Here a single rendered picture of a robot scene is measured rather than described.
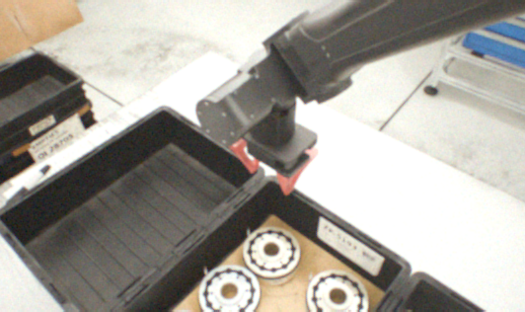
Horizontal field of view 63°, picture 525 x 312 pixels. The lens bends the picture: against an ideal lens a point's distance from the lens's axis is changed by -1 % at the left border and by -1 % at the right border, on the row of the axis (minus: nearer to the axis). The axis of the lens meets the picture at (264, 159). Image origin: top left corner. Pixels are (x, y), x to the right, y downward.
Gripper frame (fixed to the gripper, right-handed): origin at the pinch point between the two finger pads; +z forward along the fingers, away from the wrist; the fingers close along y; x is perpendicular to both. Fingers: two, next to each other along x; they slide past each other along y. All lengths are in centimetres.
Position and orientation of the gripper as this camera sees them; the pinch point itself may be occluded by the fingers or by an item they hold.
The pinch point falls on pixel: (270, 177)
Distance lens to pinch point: 61.8
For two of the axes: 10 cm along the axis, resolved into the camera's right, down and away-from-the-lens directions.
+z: 0.0, 6.8, 7.3
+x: 6.4, -5.6, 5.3
